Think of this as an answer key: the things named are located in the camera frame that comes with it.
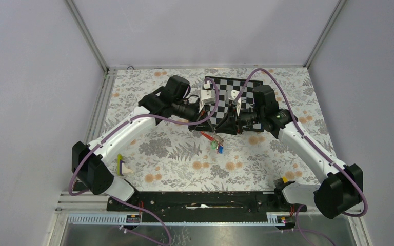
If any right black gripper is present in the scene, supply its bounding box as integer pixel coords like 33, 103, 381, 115
215, 104, 264, 136

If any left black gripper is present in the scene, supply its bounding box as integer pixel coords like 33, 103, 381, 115
173, 98, 214, 133

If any red key tag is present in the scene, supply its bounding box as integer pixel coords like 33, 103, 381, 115
201, 131, 214, 141

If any green key tag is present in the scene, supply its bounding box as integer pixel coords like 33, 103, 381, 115
211, 141, 218, 149

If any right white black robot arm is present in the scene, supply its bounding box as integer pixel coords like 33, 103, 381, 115
215, 85, 368, 219

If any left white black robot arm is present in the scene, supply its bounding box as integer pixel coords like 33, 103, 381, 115
68, 75, 219, 211

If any black white checkerboard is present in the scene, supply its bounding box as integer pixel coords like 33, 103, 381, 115
196, 76, 264, 133

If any floral patterned mat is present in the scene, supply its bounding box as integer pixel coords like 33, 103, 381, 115
104, 68, 334, 191

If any green white small block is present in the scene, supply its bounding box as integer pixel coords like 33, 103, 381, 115
116, 154, 133, 176

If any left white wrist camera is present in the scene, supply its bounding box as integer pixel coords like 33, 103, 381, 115
199, 81, 215, 110

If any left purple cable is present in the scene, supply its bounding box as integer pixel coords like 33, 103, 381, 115
68, 77, 221, 246

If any purple cable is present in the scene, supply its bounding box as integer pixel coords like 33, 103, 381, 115
231, 68, 369, 246
68, 77, 221, 246

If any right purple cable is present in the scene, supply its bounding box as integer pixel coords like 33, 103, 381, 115
231, 68, 369, 246

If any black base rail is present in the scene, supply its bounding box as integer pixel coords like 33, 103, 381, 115
107, 191, 307, 224

